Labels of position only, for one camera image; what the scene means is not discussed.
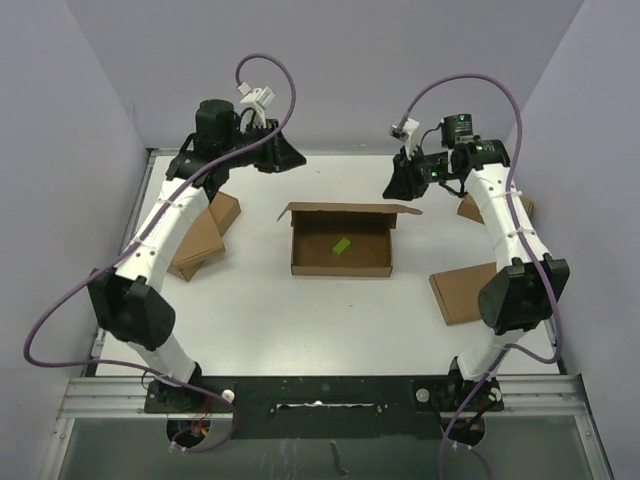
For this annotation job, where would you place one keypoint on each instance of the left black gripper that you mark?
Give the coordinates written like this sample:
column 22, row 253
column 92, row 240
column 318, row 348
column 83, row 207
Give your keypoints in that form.
column 279, row 155

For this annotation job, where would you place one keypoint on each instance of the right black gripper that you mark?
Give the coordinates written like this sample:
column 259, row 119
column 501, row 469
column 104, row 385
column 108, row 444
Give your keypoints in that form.
column 403, row 184

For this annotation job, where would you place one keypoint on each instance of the large cardboard box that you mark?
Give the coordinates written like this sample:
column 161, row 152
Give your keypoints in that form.
column 317, row 226

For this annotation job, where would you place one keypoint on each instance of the green block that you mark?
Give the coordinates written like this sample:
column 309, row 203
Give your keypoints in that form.
column 342, row 246

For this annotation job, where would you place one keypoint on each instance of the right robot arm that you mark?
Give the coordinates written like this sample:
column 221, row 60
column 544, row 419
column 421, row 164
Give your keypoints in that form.
column 528, row 281

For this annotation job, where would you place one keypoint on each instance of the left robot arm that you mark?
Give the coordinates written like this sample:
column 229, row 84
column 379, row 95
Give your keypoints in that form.
column 127, row 297

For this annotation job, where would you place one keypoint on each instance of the folded cardboard box far right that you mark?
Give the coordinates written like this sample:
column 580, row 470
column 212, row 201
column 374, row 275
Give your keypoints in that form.
column 469, row 210

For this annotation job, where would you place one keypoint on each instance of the flat cardboard box near right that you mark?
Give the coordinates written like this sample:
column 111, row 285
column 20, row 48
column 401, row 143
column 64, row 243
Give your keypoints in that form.
column 456, row 292

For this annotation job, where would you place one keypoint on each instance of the folded cardboard boxes left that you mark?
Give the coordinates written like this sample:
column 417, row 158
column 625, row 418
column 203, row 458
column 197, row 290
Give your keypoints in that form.
column 204, row 239

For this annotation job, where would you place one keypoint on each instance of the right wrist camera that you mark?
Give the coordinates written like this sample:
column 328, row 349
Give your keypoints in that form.
column 408, row 134

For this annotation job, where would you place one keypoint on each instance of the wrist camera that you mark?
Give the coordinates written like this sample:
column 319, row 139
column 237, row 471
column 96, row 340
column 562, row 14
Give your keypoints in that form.
column 258, row 100
column 408, row 134

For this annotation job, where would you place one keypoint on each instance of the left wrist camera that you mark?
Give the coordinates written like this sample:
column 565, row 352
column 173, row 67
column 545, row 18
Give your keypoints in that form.
column 258, row 100

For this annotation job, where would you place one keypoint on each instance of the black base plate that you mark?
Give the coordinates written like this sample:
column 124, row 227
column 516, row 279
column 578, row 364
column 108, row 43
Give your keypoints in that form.
column 329, row 407

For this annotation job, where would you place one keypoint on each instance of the aluminium table frame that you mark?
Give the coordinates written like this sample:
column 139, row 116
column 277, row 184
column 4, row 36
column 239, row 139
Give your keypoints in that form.
column 334, row 361

